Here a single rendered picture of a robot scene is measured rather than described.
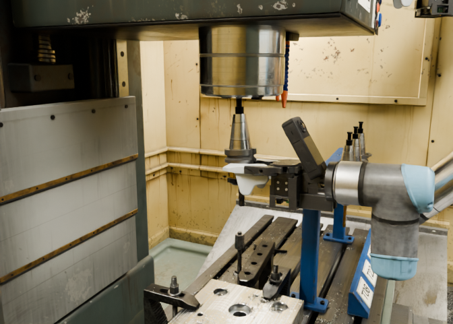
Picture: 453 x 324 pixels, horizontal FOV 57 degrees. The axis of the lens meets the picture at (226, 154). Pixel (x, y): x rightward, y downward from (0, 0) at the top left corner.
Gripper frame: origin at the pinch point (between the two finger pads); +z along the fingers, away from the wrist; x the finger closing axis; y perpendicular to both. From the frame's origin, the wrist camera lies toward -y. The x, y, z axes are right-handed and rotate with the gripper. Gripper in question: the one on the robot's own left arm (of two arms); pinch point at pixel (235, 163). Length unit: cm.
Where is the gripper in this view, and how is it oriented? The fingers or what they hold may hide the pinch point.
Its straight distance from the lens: 83.3
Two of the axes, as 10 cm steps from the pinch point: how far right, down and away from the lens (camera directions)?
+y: 0.2, 9.9, 1.4
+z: -8.8, -0.5, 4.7
